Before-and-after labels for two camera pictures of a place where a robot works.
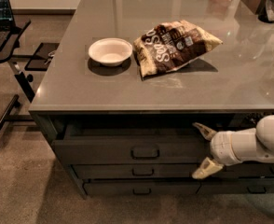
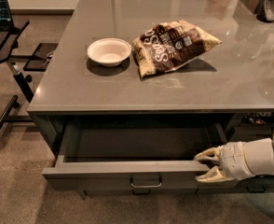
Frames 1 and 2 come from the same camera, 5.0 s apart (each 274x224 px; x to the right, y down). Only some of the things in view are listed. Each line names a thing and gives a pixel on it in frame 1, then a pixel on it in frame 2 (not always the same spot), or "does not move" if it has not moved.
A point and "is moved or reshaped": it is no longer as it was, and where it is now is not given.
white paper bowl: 110,51 does not move
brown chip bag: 171,45 does not move
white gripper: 221,147 -> 232,161
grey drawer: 130,145 is moved or reshaped
